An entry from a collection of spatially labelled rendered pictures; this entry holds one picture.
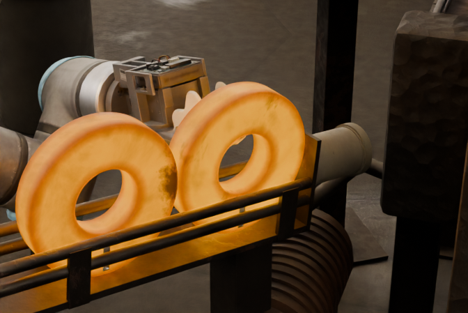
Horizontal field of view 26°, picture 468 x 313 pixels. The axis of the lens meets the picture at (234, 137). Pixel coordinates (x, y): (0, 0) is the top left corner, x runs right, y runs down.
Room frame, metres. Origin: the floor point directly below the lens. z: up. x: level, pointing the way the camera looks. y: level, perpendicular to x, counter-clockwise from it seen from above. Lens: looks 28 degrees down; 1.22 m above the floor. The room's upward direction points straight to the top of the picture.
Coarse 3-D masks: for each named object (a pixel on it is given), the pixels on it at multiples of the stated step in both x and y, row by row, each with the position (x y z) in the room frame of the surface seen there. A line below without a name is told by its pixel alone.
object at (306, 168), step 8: (312, 136) 0.93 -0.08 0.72; (312, 144) 0.93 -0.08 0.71; (320, 144) 0.92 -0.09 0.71; (304, 152) 0.93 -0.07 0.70; (312, 152) 0.92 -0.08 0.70; (304, 160) 0.93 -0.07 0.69; (312, 160) 0.92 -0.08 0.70; (304, 168) 0.93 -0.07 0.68; (312, 168) 0.92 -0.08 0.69; (296, 176) 0.94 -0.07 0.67; (304, 176) 0.93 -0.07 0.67; (312, 176) 0.92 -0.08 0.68; (312, 184) 0.92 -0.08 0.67; (304, 192) 0.92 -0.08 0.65; (312, 192) 0.92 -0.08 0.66; (312, 200) 0.92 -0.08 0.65; (304, 208) 0.92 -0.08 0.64; (312, 208) 0.92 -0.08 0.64; (296, 216) 0.93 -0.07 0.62; (304, 216) 0.92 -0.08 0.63
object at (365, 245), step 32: (320, 0) 1.80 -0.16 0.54; (352, 0) 1.78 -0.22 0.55; (320, 32) 1.80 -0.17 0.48; (352, 32) 1.78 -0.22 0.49; (320, 64) 1.79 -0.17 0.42; (352, 64) 1.78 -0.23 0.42; (320, 96) 1.78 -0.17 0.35; (320, 128) 1.78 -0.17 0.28; (352, 224) 1.85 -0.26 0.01; (384, 256) 1.73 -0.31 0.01
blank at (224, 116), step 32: (224, 96) 0.88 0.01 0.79; (256, 96) 0.89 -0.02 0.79; (192, 128) 0.86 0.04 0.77; (224, 128) 0.87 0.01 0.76; (256, 128) 0.89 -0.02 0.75; (288, 128) 0.92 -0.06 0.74; (192, 160) 0.85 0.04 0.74; (256, 160) 0.92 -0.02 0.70; (288, 160) 0.92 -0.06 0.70; (192, 192) 0.85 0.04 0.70; (224, 192) 0.87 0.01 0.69
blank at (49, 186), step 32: (64, 128) 0.80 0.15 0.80; (96, 128) 0.79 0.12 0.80; (128, 128) 0.81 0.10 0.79; (32, 160) 0.78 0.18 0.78; (64, 160) 0.77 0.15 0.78; (96, 160) 0.79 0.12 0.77; (128, 160) 0.81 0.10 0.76; (160, 160) 0.83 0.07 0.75; (32, 192) 0.76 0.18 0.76; (64, 192) 0.77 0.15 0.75; (128, 192) 0.83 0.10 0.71; (160, 192) 0.83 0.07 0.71; (32, 224) 0.75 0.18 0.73; (64, 224) 0.77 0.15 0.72; (96, 224) 0.81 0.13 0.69; (128, 224) 0.81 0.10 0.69
